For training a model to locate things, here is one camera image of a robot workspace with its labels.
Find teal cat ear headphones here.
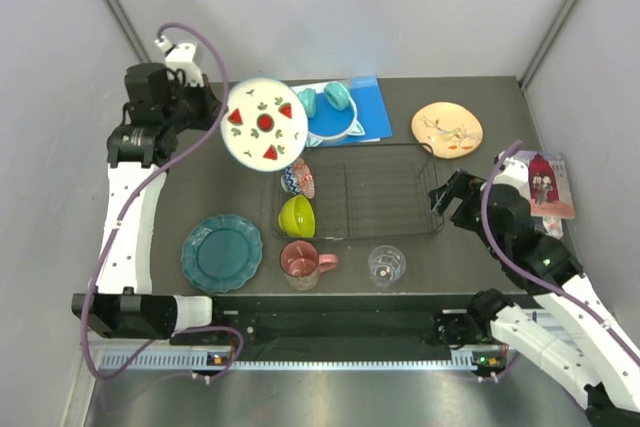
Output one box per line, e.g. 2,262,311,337
296,81,365,147

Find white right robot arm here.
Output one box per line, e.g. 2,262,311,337
429,156,639,426

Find lime green bowl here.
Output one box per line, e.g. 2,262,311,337
278,195,316,238

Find illustrated red castle book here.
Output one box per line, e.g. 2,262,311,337
515,150,576,219

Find orange floral plate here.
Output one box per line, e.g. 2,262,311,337
411,101,484,160

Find patterned blue red bowl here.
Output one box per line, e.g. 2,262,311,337
280,157,316,200

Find clear drinking glass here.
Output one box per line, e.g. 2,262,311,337
368,245,406,287

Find teal scalloped plate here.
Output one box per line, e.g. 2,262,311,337
181,215,263,295

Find white watermelon pattern plate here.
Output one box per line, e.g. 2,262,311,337
221,78,308,172

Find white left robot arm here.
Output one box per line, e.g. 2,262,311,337
72,38,227,344

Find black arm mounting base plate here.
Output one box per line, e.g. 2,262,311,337
212,293,489,347

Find grey slotted cable duct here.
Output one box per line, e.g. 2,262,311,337
99,349,506,372

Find blue folder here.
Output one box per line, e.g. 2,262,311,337
292,76,393,146

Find pink glass mug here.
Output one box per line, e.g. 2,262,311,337
280,240,339,291

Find black wire dish rack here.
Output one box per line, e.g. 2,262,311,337
303,143,444,241

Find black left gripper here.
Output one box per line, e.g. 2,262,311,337
161,73,227,134

